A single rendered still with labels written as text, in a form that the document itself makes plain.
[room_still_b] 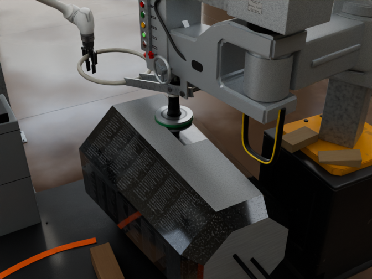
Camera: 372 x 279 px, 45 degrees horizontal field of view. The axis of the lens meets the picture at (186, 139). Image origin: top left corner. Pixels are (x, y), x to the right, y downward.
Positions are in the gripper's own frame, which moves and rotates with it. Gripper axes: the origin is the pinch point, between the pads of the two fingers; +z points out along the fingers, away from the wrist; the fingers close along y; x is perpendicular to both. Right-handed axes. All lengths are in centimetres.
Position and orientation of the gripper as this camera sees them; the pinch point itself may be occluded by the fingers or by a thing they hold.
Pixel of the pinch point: (91, 67)
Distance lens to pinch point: 320.1
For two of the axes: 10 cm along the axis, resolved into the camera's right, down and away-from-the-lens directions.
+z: -0.3, 8.0, 6.0
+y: 8.0, 3.8, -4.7
